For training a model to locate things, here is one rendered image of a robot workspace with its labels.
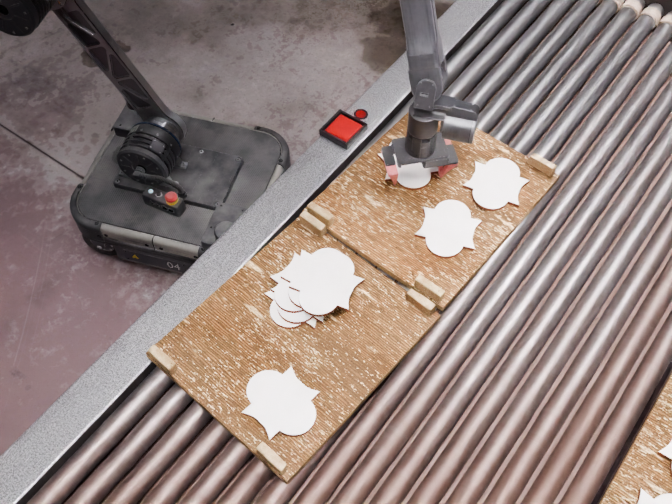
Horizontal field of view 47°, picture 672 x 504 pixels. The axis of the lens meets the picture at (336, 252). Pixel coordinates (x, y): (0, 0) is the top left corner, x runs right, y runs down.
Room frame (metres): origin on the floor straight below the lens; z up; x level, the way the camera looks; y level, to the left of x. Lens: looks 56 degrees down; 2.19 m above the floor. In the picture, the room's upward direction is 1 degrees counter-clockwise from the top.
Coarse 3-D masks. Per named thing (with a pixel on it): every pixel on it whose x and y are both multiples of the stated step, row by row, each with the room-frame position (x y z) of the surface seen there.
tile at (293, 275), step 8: (328, 248) 0.82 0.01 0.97; (304, 256) 0.80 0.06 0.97; (312, 256) 0.80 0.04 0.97; (320, 256) 0.80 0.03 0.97; (296, 264) 0.78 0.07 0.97; (304, 264) 0.78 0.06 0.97; (288, 272) 0.76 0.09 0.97; (296, 272) 0.76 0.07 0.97; (288, 280) 0.75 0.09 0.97; (296, 280) 0.75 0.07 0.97; (288, 288) 0.73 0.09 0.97; (296, 296) 0.71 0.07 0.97; (296, 304) 0.70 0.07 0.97
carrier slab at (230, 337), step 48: (288, 240) 0.86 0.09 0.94; (336, 240) 0.86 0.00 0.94; (240, 288) 0.75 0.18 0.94; (384, 288) 0.75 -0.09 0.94; (192, 336) 0.65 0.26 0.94; (240, 336) 0.65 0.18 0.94; (288, 336) 0.65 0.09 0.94; (336, 336) 0.65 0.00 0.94; (384, 336) 0.65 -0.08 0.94; (192, 384) 0.56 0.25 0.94; (240, 384) 0.56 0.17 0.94; (336, 384) 0.55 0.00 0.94; (240, 432) 0.47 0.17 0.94; (288, 480) 0.39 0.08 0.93
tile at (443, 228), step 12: (444, 204) 0.93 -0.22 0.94; (456, 204) 0.93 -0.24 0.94; (432, 216) 0.90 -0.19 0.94; (444, 216) 0.90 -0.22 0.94; (456, 216) 0.90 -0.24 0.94; (468, 216) 0.90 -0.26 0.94; (432, 228) 0.88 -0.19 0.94; (444, 228) 0.88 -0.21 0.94; (456, 228) 0.87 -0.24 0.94; (468, 228) 0.87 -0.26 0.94; (432, 240) 0.85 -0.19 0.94; (444, 240) 0.85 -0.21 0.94; (456, 240) 0.85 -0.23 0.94; (468, 240) 0.85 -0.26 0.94; (432, 252) 0.82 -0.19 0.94; (444, 252) 0.82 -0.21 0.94; (456, 252) 0.82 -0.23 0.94
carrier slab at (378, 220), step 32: (480, 160) 1.05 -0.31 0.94; (512, 160) 1.05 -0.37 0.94; (352, 192) 0.97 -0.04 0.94; (384, 192) 0.97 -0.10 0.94; (416, 192) 0.97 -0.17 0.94; (448, 192) 0.97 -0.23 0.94; (544, 192) 0.97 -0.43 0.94; (352, 224) 0.89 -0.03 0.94; (384, 224) 0.89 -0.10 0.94; (416, 224) 0.89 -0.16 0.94; (480, 224) 0.89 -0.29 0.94; (512, 224) 0.89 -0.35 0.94; (384, 256) 0.82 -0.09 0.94; (416, 256) 0.82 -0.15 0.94; (480, 256) 0.81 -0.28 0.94; (416, 288) 0.74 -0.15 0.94; (448, 288) 0.74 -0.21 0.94
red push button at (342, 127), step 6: (336, 120) 1.18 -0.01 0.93; (342, 120) 1.18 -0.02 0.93; (348, 120) 1.18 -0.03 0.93; (330, 126) 1.16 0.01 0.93; (336, 126) 1.16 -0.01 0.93; (342, 126) 1.16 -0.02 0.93; (348, 126) 1.16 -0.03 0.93; (354, 126) 1.16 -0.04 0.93; (360, 126) 1.16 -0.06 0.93; (330, 132) 1.15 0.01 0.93; (336, 132) 1.15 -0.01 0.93; (342, 132) 1.14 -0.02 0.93; (348, 132) 1.14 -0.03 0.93; (354, 132) 1.14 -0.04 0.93; (342, 138) 1.13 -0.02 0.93; (348, 138) 1.13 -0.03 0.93
